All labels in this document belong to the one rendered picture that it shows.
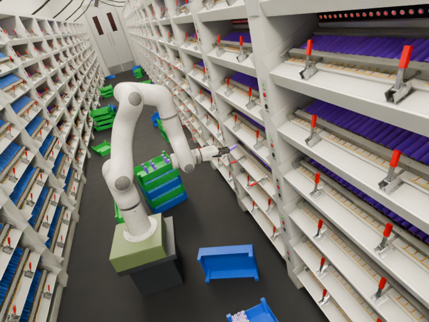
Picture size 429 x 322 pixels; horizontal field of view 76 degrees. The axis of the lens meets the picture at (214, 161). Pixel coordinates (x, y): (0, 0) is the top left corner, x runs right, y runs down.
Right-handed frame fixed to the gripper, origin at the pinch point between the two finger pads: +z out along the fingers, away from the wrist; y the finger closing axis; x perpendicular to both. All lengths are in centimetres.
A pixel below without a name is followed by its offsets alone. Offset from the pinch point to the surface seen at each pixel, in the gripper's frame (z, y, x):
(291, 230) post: 9, -55, 18
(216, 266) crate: -19, -23, 61
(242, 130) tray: 7.7, -8.1, -13.1
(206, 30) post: -1, 15, -62
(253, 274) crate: -1, -36, 62
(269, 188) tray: 9.0, -35.1, 7.9
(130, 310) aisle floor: -70, -23, 74
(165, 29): 0, 155, -64
